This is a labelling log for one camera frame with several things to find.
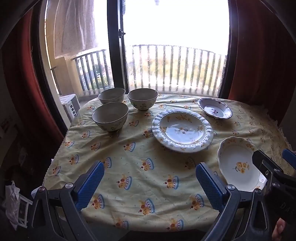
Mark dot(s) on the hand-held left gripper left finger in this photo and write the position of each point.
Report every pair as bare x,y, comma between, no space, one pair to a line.
91,183

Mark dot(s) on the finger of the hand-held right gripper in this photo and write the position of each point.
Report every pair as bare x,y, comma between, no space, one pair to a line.
263,162
289,155

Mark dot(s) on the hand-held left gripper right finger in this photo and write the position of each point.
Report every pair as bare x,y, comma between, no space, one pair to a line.
207,183

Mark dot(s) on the white scalloped yellow-flower dish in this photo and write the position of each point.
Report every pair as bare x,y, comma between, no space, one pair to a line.
238,160

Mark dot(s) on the large white yellow-flowered plate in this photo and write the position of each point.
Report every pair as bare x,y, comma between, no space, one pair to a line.
182,131

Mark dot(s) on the cream floral ceramic bowl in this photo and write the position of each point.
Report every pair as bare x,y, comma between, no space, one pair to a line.
111,95
110,115
143,98

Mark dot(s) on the small blue-rimmed dish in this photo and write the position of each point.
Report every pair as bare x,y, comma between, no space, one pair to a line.
215,109

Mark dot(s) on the person's right hand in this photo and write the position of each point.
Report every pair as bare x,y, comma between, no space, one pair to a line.
279,228

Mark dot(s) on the yellow printed tablecloth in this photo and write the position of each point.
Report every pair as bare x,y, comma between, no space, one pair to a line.
143,148

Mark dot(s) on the white air conditioner unit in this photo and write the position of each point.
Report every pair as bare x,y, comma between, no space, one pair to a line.
69,105

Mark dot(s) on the crumpled white plastic bag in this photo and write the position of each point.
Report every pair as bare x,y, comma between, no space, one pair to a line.
11,204

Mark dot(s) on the red curtain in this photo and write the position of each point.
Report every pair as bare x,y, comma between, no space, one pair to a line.
259,58
20,69

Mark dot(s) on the balcony railing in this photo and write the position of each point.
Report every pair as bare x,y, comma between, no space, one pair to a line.
87,54

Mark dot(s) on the hanging white dotted cloth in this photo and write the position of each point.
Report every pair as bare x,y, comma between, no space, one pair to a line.
74,27

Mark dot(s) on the black window frame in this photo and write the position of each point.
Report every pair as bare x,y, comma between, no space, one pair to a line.
115,46

